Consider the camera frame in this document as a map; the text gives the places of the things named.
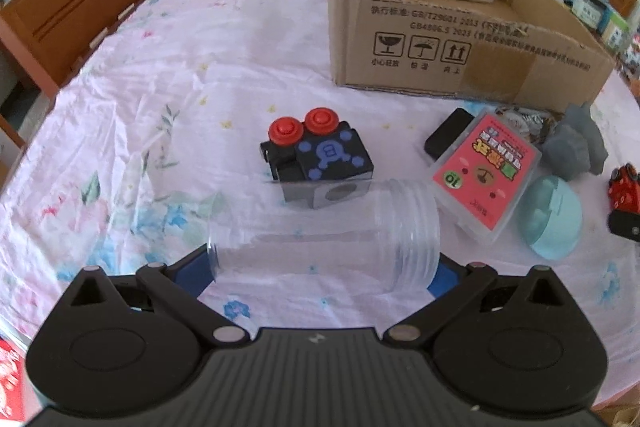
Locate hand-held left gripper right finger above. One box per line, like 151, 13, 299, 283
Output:
382, 254, 577, 349

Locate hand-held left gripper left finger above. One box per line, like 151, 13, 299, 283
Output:
60, 252, 247, 349

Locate clear case pink label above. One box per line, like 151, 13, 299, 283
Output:
431, 107, 543, 245

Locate light blue round case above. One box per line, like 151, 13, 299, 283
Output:
517, 175, 583, 260

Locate clear plastic jar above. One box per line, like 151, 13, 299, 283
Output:
206, 179, 443, 295

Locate black digital timer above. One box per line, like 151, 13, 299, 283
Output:
424, 108, 476, 160

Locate black toy block red buttons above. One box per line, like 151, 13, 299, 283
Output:
259, 107, 376, 210

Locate grey toy figure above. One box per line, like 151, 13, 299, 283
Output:
542, 103, 610, 182

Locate cardboard box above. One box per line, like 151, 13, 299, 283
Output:
327, 0, 617, 100

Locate crumpled foil wrapper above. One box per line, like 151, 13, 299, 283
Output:
495, 105, 563, 142

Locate red printed packet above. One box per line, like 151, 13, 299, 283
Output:
0, 339, 26, 425

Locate green lid container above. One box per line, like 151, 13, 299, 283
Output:
600, 14, 632, 52

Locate jars on side table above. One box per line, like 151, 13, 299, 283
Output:
572, 0, 608, 28

